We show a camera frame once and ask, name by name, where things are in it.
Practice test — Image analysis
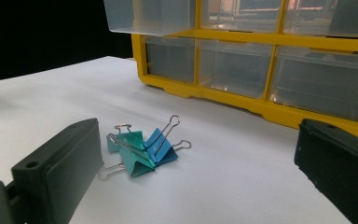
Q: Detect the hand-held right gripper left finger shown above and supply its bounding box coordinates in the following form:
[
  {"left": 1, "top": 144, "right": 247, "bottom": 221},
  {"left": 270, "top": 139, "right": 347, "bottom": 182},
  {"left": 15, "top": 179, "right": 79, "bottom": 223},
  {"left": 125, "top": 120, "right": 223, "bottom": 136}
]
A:
[{"left": 4, "top": 118, "right": 104, "bottom": 224}]

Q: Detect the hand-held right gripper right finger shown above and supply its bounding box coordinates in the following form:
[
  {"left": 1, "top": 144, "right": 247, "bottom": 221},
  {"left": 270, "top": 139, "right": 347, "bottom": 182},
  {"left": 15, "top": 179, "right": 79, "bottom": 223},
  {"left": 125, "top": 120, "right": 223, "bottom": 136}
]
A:
[{"left": 294, "top": 119, "right": 358, "bottom": 224}]

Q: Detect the clear plastic drawer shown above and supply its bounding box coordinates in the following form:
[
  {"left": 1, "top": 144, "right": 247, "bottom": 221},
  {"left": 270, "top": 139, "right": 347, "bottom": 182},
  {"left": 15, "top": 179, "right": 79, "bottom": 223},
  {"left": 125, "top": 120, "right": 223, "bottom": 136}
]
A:
[
  {"left": 269, "top": 46, "right": 358, "bottom": 123},
  {"left": 103, "top": 0, "right": 198, "bottom": 37},
  {"left": 283, "top": 0, "right": 358, "bottom": 39},
  {"left": 145, "top": 35, "right": 196, "bottom": 84},
  {"left": 197, "top": 39, "right": 273, "bottom": 100},
  {"left": 200, "top": 0, "right": 282, "bottom": 34}
]

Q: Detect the yellow plastic drawer cabinet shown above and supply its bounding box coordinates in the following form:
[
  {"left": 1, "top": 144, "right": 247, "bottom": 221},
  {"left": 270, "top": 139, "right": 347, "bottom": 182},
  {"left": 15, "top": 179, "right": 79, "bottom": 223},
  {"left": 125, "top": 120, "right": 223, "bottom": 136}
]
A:
[{"left": 131, "top": 0, "right": 358, "bottom": 144}]

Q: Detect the teal binder clip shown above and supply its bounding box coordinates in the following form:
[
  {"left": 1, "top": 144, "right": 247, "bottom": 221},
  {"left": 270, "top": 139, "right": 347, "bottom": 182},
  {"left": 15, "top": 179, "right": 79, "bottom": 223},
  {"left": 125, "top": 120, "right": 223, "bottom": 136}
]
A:
[
  {"left": 106, "top": 123, "right": 145, "bottom": 154},
  {"left": 98, "top": 133, "right": 157, "bottom": 179}
]

